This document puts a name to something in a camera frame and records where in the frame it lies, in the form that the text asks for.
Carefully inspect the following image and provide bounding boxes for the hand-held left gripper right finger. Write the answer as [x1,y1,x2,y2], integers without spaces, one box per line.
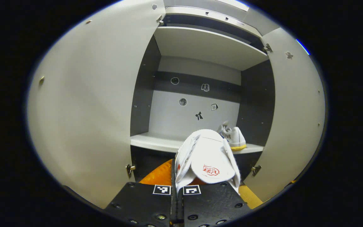
[177,180,252,227]

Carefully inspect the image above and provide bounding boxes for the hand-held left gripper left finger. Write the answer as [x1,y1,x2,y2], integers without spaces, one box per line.
[104,159,173,227]

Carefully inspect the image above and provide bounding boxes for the white shoe with yellow sole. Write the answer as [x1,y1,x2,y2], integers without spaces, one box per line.
[217,121,247,151]
[174,129,242,194]

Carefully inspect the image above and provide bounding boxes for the white cabinet door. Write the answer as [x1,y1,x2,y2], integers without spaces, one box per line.
[243,28,326,203]
[27,0,166,209]

